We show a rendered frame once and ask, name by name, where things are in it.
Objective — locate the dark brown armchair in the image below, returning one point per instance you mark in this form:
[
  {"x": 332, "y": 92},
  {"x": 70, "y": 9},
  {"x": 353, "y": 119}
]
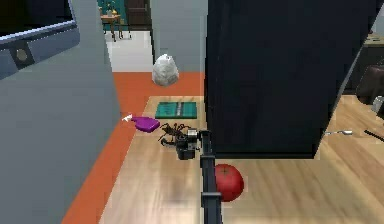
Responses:
[{"x": 370, "y": 83}]

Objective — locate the white rubbish bag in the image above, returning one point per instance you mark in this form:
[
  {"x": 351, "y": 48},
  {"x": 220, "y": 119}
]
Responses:
[{"x": 165, "y": 70}]

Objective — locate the dark brown big tarantula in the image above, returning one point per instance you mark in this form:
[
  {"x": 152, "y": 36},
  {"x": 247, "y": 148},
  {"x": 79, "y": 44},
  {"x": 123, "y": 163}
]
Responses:
[{"x": 171, "y": 129}]

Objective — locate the silver spoon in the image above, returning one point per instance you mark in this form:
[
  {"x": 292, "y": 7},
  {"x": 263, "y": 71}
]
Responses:
[{"x": 345, "y": 132}]

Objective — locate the purple spray bottle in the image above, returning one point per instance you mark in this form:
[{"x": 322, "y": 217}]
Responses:
[{"x": 146, "y": 123}]

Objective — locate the wooden table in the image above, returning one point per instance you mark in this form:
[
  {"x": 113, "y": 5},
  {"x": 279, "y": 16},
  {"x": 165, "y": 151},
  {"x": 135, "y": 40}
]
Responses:
[{"x": 110, "y": 19}]

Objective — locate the dark brown room door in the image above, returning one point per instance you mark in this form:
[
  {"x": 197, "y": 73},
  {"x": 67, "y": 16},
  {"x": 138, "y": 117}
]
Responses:
[{"x": 137, "y": 13}]

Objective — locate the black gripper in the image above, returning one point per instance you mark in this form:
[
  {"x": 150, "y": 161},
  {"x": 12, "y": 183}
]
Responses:
[{"x": 183, "y": 151}]

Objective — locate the grey cup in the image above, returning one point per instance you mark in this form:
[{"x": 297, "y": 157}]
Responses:
[{"x": 378, "y": 105}]

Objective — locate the black knife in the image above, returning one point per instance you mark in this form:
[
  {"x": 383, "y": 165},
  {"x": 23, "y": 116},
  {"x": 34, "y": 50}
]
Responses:
[{"x": 373, "y": 134}]

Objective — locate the green book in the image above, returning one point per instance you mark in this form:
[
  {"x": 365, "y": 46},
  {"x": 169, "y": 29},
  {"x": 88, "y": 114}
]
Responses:
[{"x": 168, "y": 110}]

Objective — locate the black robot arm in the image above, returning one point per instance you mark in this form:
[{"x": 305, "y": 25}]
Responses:
[{"x": 208, "y": 180}]

